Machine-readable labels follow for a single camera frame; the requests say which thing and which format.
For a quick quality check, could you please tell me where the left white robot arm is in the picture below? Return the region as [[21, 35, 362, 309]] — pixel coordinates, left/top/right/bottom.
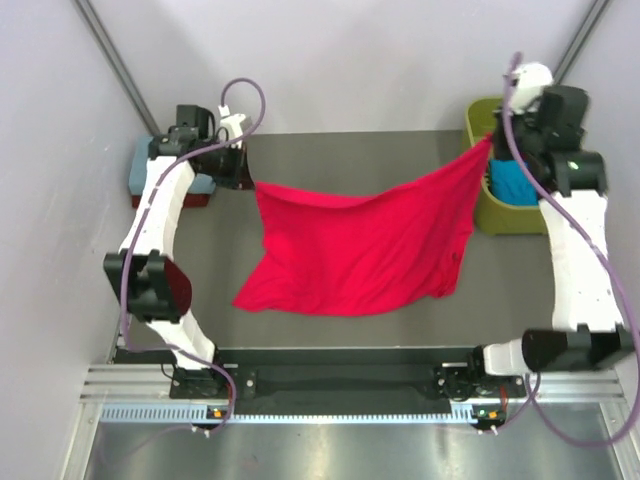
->
[[103, 105, 254, 398]]

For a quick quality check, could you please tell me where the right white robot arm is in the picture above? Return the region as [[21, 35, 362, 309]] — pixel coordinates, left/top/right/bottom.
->
[[434, 85, 635, 403]]

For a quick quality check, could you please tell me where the folded light blue t shirt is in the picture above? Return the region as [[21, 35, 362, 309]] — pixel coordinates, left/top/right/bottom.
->
[[128, 135, 216, 199]]

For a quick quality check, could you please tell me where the folded dark red t shirt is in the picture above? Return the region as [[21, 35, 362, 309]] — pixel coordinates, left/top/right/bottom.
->
[[131, 193, 212, 209]]

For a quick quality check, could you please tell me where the blue t shirt in bin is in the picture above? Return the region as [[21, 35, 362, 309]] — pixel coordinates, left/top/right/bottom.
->
[[489, 159, 538, 207]]

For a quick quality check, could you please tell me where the green plastic bin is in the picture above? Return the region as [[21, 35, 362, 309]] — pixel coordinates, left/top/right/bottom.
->
[[461, 96, 547, 235]]

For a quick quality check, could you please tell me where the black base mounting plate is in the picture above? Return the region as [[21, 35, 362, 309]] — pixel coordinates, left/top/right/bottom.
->
[[168, 363, 526, 402]]

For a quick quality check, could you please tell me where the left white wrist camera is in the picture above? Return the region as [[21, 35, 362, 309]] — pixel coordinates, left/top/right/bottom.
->
[[216, 105, 253, 149]]

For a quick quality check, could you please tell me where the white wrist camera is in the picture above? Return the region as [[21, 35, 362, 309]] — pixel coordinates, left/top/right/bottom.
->
[[216, 105, 253, 149], [506, 62, 553, 115]]

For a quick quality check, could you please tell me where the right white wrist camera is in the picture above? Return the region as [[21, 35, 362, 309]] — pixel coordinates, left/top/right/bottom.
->
[[506, 62, 553, 115]]

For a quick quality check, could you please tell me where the slotted grey cable duct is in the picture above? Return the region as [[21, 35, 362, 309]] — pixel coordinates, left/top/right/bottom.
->
[[100, 403, 503, 426]]

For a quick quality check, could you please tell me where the aluminium frame rail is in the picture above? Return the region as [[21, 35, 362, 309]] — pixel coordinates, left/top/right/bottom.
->
[[81, 364, 624, 404]]

